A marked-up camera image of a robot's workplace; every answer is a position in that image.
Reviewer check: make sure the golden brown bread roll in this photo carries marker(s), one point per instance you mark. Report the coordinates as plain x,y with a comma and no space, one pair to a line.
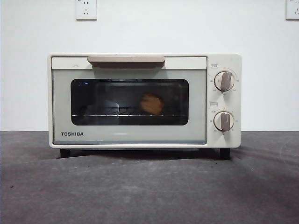
151,103

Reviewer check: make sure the cream Toshiba toaster oven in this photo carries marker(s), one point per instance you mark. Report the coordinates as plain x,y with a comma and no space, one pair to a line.
234,140

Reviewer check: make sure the cream timer knob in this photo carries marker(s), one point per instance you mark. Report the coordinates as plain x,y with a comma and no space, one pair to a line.
223,121

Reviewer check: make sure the cream temperature knob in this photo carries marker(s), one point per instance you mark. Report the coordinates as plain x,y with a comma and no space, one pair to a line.
224,81

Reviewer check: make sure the white wall socket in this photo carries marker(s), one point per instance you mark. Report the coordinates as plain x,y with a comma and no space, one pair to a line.
293,10
85,10

